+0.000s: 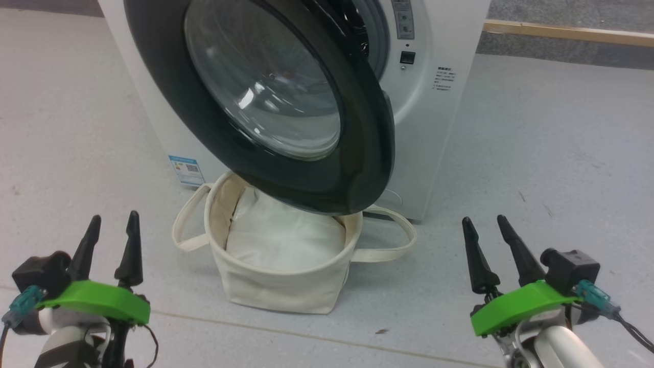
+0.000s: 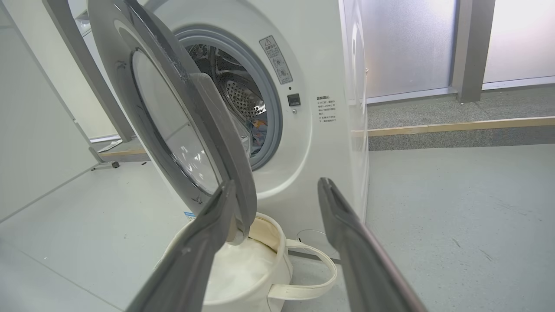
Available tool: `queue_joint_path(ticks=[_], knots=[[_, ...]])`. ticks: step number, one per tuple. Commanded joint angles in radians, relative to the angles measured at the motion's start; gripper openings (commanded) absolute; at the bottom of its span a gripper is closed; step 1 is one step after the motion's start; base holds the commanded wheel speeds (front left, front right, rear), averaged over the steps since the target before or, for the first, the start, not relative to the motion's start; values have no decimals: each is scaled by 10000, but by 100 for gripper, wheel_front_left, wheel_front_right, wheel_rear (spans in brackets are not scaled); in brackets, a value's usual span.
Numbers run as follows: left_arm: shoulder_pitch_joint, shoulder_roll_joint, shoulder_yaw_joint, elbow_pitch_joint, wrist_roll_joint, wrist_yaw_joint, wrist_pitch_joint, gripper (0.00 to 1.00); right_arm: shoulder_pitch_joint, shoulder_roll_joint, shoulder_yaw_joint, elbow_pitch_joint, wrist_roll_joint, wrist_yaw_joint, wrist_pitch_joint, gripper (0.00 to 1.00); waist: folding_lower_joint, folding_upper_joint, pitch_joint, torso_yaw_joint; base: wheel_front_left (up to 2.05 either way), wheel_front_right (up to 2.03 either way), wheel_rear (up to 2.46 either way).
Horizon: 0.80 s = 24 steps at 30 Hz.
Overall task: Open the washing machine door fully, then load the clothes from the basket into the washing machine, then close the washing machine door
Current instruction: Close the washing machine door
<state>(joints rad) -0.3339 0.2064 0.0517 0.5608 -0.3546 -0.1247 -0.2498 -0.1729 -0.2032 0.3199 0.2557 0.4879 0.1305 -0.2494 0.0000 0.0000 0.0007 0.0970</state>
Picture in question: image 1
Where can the blue energy label sticker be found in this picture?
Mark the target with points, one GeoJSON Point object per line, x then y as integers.
{"type": "Point", "coordinates": [186, 170]}

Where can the wooden floor strip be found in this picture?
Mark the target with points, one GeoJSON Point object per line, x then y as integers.
{"type": "Point", "coordinates": [567, 33]}

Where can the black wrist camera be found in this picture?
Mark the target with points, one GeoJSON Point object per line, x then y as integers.
{"type": "Point", "coordinates": [41, 273]}
{"type": "Point", "coordinates": [572, 268]}

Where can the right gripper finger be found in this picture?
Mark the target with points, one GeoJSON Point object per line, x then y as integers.
{"type": "Point", "coordinates": [521, 255]}
{"type": "Point", "coordinates": [480, 266]}

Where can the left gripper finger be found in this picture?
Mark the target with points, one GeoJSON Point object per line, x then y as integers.
{"type": "Point", "coordinates": [86, 255]}
{"type": "Point", "coordinates": [131, 255]}

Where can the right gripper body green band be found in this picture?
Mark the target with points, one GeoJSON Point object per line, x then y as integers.
{"type": "Point", "coordinates": [521, 306]}

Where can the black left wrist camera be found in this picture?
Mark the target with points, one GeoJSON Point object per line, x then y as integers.
{"type": "Point", "coordinates": [41, 273]}

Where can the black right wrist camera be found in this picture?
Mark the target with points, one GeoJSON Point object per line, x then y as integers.
{"type": "Point", "coordinates": [572, 268]}

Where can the cream fabric laundry basket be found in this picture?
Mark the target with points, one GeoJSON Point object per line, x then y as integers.
{"type": "Point", "coordinates": [281, 291]}

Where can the white washing machine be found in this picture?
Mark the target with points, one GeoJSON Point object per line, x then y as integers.
{"type": "Point", "coordinates": [434, 128]}

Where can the black round washing machine door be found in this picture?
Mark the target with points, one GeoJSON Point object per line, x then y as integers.
{"type": "Point", "coordinates": [306, 153]}

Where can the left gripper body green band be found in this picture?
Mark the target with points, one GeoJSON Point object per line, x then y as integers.
{"type": "Point", "coordinates": [102, 301]}

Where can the white basket liner cloth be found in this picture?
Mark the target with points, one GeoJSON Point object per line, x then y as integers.
{"type": "Point", "coordinates": [286, 240]}

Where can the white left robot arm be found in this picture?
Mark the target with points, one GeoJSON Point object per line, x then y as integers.
{"type": "Point", "coordinates": [71, 342]}

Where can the black text warning label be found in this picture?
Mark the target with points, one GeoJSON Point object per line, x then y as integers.
{"type": "Point", "coordinates": [445, 78]}

